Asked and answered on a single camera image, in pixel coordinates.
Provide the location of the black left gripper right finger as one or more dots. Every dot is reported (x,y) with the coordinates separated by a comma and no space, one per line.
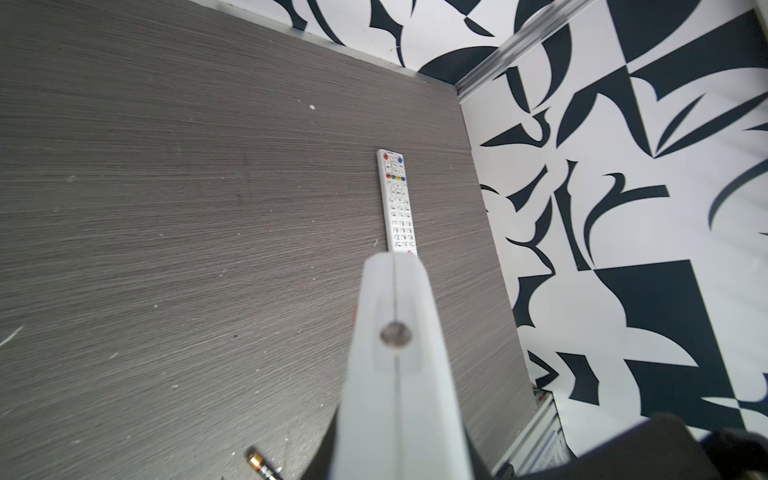
(479,469)

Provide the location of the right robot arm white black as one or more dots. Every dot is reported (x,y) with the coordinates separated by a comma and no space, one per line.
(663,448)

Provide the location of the AAA battery black gold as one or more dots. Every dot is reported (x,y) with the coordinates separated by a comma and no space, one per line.
(261,466)

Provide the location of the white remote control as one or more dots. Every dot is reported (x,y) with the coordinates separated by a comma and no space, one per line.
(399,415)

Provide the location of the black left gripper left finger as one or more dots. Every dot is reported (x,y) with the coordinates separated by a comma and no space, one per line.
(320,465)

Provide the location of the white remote on table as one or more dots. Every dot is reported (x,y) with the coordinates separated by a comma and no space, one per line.
(399,224)

